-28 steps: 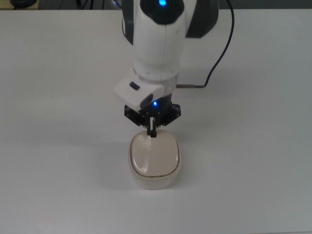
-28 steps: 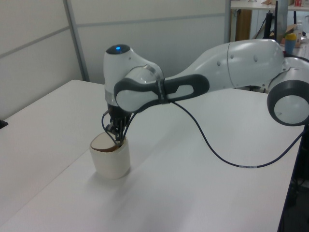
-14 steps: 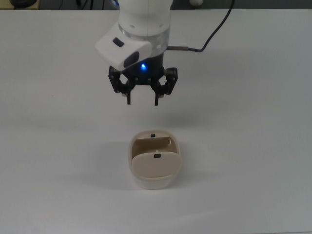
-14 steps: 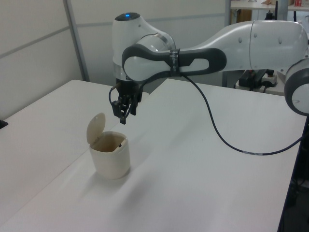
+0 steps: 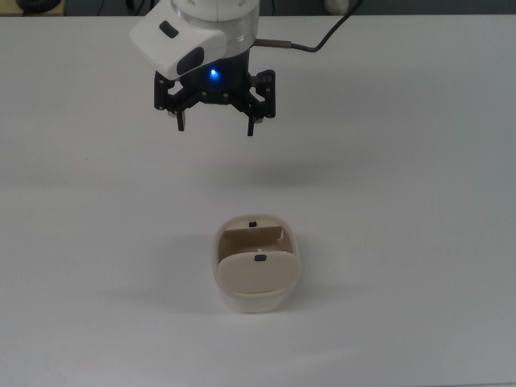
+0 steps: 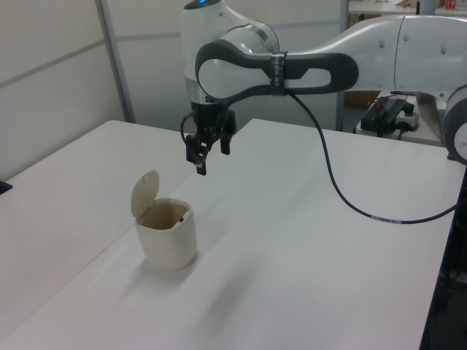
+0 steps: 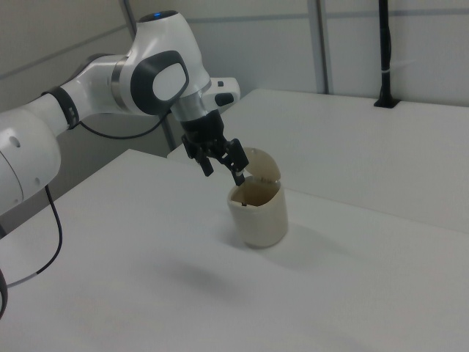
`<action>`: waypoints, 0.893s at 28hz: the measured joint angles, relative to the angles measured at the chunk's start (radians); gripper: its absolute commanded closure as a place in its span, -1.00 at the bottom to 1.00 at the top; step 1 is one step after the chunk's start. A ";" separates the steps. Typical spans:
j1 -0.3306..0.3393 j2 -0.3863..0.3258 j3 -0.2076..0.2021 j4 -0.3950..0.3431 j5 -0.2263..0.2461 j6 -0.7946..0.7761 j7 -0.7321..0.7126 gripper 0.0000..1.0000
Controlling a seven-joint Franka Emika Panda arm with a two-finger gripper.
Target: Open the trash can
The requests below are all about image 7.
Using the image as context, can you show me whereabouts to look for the small white lidded bin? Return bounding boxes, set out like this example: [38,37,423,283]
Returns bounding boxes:
[226,146,290,248]

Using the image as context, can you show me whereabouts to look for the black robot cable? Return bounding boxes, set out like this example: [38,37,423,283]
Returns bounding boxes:
[7,109,174,291]

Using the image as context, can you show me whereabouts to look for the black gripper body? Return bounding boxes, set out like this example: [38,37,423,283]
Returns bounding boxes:
[180,111,226,159]

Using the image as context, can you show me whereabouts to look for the black clamped mount pole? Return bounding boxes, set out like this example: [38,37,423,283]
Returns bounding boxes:
[373,0,401,109]

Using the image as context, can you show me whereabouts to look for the black cable strap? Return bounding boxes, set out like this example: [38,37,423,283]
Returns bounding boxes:
[47,85,81,131]

